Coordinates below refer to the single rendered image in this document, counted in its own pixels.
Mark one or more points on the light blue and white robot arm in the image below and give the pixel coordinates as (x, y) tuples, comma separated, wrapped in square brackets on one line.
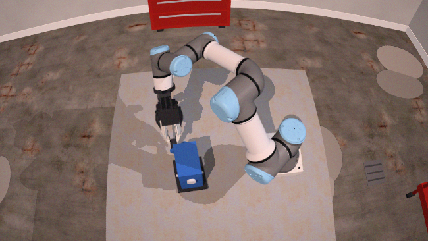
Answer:
[(234, 103)]

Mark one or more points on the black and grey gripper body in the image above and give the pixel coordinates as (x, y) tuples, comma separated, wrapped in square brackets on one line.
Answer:
[(167, 114)]

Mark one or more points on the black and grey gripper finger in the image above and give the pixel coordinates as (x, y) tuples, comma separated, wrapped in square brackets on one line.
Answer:
[(178, 126), (162, 129)]

